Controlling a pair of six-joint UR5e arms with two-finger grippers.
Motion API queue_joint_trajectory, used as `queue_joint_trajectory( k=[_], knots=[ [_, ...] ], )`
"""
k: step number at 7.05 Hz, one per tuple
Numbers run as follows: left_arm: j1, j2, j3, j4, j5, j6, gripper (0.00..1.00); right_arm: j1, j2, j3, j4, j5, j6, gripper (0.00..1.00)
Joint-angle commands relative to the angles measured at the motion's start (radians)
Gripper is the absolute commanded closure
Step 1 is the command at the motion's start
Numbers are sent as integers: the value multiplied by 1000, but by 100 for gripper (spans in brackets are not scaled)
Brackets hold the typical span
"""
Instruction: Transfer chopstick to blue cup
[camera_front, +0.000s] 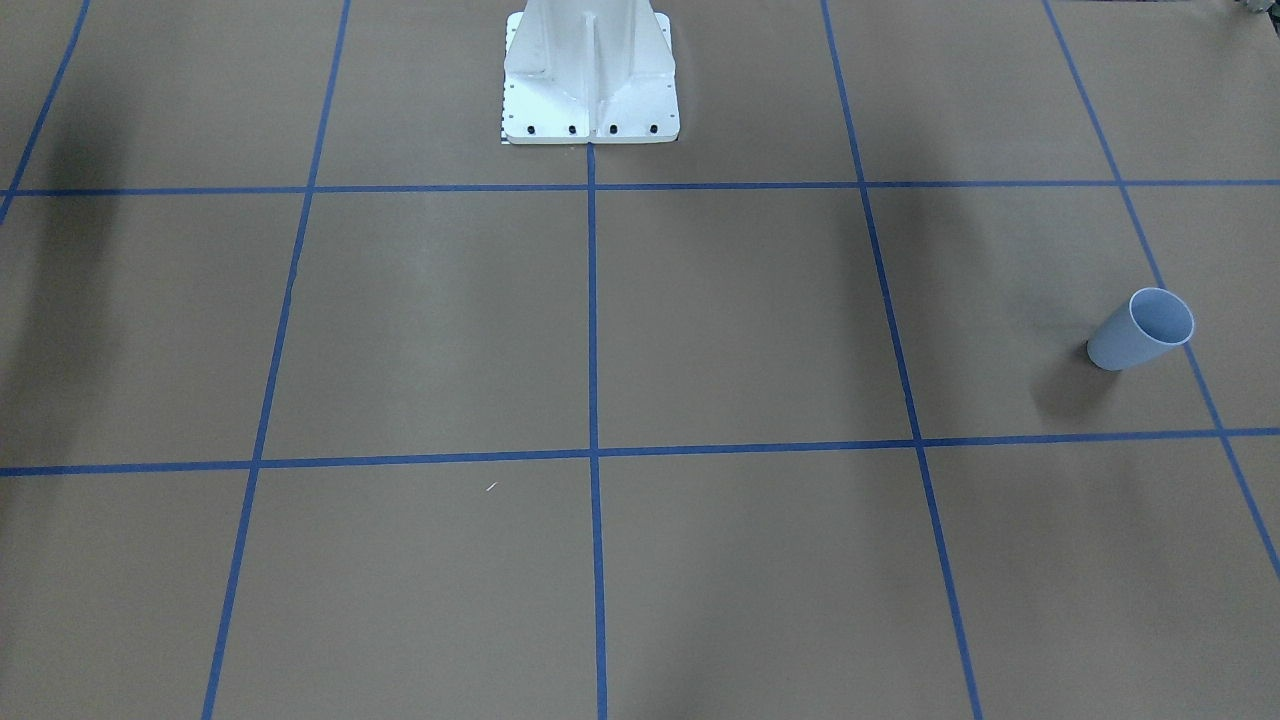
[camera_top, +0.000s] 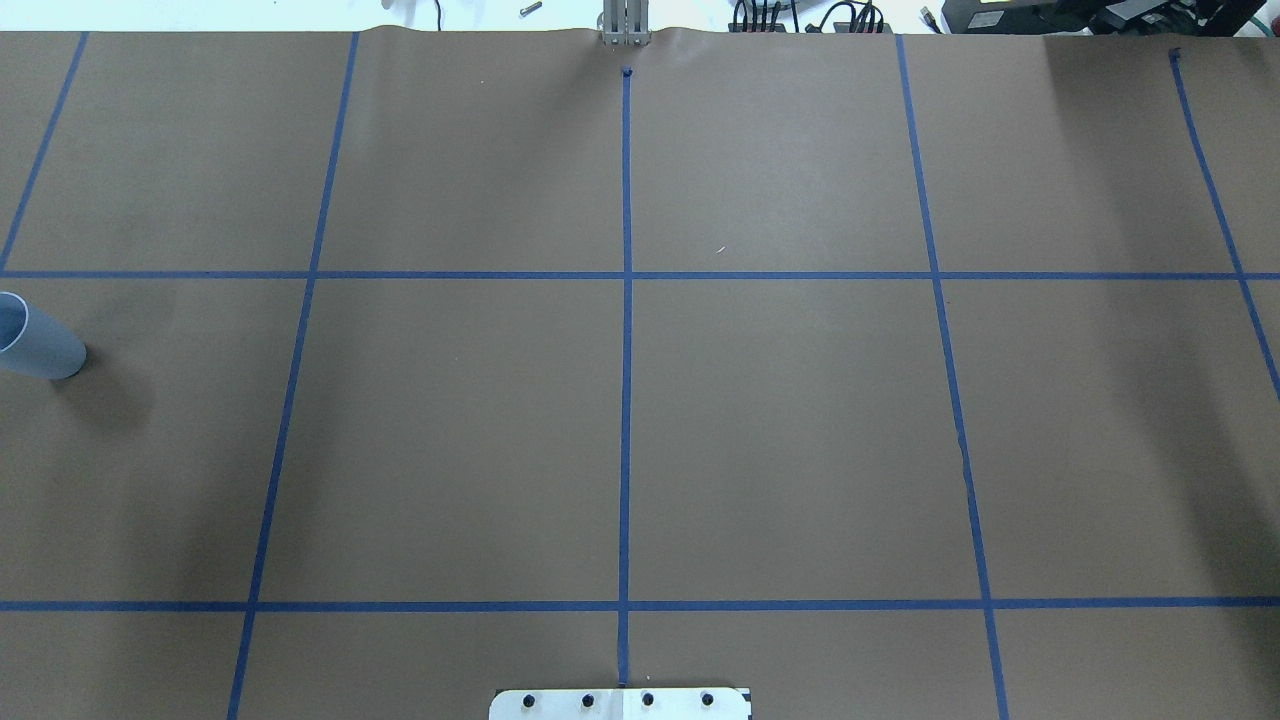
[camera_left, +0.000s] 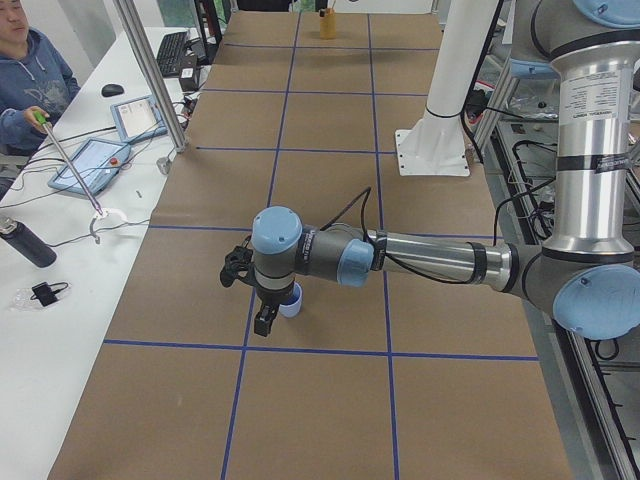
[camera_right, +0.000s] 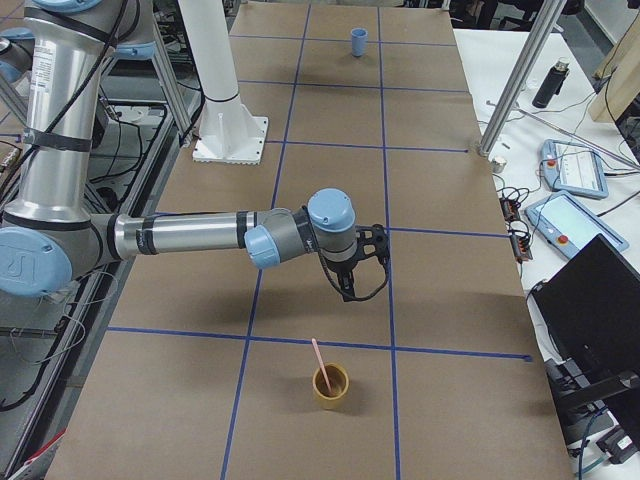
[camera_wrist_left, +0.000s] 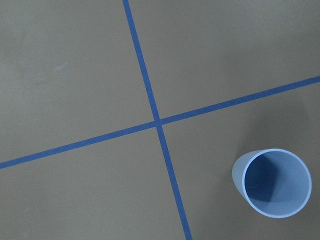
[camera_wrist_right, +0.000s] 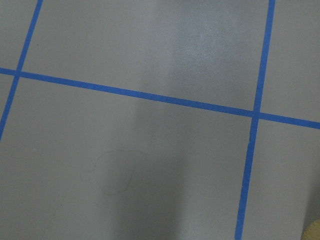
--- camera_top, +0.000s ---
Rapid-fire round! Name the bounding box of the light blue plastic cup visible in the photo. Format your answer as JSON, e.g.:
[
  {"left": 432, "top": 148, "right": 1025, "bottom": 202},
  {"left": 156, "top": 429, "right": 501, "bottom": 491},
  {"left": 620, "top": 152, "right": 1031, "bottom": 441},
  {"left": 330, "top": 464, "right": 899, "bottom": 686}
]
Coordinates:
[{"left": 1, "top": 292, "right": 88, "bottom": 380}]

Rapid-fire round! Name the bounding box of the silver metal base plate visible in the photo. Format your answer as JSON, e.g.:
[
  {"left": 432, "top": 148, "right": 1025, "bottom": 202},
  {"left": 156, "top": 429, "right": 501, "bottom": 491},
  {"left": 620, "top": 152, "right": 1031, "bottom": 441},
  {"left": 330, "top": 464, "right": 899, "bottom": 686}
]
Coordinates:
[{"left": 488, "top": 687, "right": 753, "bottom": 719}]

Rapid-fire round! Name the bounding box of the black cable bundle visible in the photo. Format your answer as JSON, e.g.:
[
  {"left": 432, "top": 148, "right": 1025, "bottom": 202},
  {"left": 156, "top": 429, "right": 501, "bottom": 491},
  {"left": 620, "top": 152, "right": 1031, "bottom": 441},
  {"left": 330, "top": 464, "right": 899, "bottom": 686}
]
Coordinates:
[{"left": 728, "top": 0, "right": 893, "bottom": 36}]

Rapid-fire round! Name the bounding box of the black device top right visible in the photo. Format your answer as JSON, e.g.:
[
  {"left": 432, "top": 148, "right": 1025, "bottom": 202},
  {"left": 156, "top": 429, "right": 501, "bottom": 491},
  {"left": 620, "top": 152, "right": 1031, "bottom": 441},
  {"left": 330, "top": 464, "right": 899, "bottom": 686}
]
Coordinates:
[{"left": 940, "top": 1, "right": 1267, "bottom": 37}]

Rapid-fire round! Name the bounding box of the grey metal clamp post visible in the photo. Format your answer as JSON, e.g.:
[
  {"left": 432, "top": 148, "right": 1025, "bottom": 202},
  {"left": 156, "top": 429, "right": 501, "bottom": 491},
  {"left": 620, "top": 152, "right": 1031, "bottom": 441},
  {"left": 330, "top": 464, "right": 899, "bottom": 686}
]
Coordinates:
[{"left": 598, "top": 0, "right": 652, "bottom": 47}]

